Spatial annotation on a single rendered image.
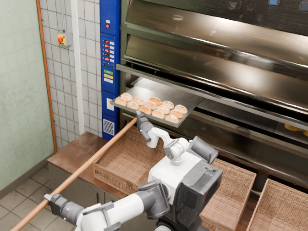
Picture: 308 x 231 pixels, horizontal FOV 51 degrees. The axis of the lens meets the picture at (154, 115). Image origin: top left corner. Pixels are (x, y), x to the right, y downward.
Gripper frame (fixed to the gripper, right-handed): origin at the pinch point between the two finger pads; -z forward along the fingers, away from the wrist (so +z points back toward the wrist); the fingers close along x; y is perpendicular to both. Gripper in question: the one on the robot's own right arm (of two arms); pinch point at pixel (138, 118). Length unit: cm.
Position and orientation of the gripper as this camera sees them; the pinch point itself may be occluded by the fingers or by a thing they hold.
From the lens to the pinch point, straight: 223.9
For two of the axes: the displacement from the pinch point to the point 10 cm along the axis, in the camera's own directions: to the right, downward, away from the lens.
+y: -8.9, 2.0, -4.2
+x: 0.7, -8.4, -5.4
